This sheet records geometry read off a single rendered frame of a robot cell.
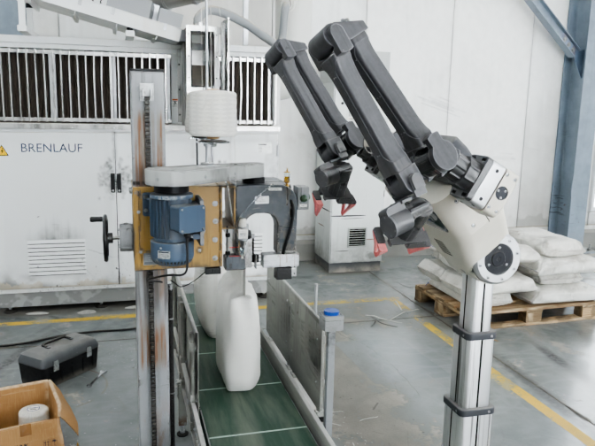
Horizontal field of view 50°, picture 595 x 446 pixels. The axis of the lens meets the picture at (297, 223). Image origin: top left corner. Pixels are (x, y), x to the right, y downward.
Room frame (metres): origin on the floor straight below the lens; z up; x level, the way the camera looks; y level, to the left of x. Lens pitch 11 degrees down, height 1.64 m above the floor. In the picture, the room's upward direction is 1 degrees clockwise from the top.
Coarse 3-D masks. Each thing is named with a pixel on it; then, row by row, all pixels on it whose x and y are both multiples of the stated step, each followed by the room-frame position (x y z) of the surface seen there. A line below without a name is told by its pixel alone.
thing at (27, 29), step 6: (18, 0) 4.40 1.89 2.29; (24, 0) 4.42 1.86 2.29; (18, 6) 4.40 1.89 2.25; (24, 6) 4.41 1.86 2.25; (30, 6) 4.79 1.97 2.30; (24, 12) 4.41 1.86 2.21; (30, 12) 4.79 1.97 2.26; (24, 18) 4.41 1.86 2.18; (30, 18) 4.79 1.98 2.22; (24, 24) 4.41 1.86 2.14; (30, 24) 4.79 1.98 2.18; (18, 30) 4.38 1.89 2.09; (24, 30) 4.39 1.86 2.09; (30, 30) 4.58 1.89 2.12; (126, 30) 4.57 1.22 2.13; (132, 30) 4.58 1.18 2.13; (126, 36) 4.62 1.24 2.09; (132, 36) 4.61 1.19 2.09
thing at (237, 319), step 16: (240, 272) 2.67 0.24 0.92; (224, 288) 2.76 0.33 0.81; (240, 288) 2.66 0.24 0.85; (224, 304) 2.66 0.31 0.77; (240, 304) 2.63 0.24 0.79; (256, 304) 2.65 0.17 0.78; (224, 320) 2.65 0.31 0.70; (240, 320) 2.61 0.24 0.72; (256, 320) 2.63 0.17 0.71; (224, 336) 2.64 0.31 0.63; (240, 336) 2.60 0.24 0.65; (256, 336) 2.63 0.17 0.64; (224, 352) 2.63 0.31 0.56; (240, 352) 2.60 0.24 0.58; (256, 352) 2.63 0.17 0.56; (224, 368) 2.63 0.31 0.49; (240, 368) 2.60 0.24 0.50; (256, 368) 2.64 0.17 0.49; (240, 384) 2.61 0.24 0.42
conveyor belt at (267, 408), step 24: (192, 312) 3.69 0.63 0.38; (264, 360) 2.98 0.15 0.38; (216, 384) 2.70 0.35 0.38; (264, 384) 2.71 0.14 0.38; (216, 408) 2.47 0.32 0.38; (240, 408) 2.47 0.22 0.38; (264, 408) 2.48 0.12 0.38; (288, 408) 2.48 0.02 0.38; (216, 432) 2.27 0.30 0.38; (240, 432) 2.28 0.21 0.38; (264, 432) 2.28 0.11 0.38; (288, 432) 2.28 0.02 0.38
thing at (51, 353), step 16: (64, 336) 3.69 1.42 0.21; (80, 336) 3.72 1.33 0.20; (32, 352) 3.45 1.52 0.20; (48, 352) 3.46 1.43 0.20; (64, 352) 3.51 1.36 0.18; (80, 352) 3.60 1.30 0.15; (96, 352) 3.71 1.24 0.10; (32, 368) 3.40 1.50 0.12; (48, 368) 3.39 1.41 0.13; (64, 368) 3.49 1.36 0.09; (80, 368) 3.60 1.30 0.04
